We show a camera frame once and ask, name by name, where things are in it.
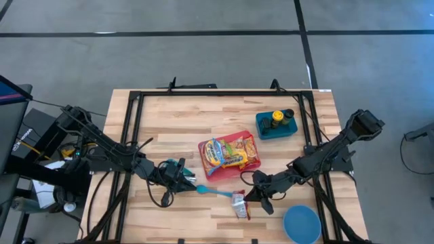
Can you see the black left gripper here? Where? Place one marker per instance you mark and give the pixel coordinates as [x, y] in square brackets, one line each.
[169, 176]

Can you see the black lid jar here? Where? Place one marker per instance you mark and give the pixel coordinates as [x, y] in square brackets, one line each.
[289, 113]

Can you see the silver utensil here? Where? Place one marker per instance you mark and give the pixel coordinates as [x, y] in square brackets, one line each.
[191, 178]

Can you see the black equipment box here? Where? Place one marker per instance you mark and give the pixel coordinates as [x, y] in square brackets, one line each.
[34, 132]

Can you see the blue plastic bin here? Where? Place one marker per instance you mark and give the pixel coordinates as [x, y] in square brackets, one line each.
[271, 135]

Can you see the yellow lid jar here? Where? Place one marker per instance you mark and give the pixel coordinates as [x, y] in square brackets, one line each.
[277, 116]

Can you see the orange red ramen packet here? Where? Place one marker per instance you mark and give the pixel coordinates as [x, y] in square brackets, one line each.
[252, 150]

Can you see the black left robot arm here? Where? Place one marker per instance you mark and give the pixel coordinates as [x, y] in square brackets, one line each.
[101, 142]

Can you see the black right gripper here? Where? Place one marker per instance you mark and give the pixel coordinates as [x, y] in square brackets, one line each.
[271, 184]

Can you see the white paper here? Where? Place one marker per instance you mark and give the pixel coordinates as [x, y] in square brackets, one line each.
[44, 189]

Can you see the blue white ramen packet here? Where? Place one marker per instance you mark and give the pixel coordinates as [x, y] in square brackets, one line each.
[213, 152]

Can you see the black box with organic label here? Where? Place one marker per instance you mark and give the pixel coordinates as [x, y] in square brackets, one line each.
[265, 125]

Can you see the blue bowl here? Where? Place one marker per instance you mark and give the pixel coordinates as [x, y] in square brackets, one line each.
[301, 225]

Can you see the red plastic tray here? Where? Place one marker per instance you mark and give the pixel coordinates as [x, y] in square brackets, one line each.
[223, 173]

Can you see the computer monitor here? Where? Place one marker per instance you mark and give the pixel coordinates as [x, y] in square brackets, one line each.
[10, 128]

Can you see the teal plastic tray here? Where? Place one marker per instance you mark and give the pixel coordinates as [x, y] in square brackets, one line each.
[171, 161]

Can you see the black table frame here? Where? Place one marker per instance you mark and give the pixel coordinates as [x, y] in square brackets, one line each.
[220, 93]

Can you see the blue plastic spoon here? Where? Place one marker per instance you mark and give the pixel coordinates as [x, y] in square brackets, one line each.
[203, 189]

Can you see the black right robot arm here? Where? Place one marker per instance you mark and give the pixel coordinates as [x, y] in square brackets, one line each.
[339, 149]

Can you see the yellow ramen packet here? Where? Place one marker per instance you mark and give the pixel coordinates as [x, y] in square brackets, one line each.
[237, 156]

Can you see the white round cap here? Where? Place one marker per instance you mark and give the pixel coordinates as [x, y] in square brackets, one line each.
[70, 207]

